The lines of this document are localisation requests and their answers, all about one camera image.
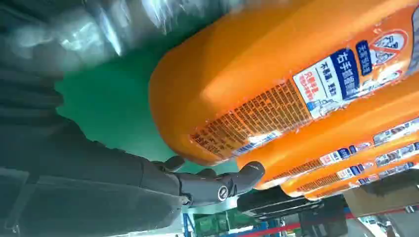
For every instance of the small cardboard box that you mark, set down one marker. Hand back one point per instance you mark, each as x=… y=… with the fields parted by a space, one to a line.
x=376 y=198

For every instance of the black foam-lined case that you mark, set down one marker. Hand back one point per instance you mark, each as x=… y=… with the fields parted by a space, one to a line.
x=278 y=204

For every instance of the green table mat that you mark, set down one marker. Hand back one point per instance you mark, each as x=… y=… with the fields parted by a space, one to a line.
x=114 y=104

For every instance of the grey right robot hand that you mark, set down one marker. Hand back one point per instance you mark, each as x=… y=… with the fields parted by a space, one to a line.
x=98 y=189

